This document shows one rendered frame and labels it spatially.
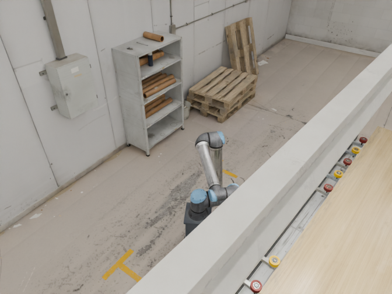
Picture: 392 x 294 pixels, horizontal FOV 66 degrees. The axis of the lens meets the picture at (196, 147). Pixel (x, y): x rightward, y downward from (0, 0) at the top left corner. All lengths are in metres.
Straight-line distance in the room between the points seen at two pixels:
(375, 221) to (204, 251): 2.51
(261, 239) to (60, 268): 3.10
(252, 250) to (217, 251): 0.13
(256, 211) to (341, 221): 2.26
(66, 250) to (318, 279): 2.55
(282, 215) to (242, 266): 0.16
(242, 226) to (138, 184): 3.65
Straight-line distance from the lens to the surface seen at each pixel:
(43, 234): 3.97
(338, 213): 2.89
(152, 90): 4.25
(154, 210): 3.84
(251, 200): 0.62
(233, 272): 0.63
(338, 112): 0.97
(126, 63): 3.98
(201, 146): 2.47
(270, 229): 0.70
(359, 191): 3.17
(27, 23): 3.49
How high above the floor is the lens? 2.91
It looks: 38 degrees down
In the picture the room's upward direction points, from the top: 1 degrees clockwise
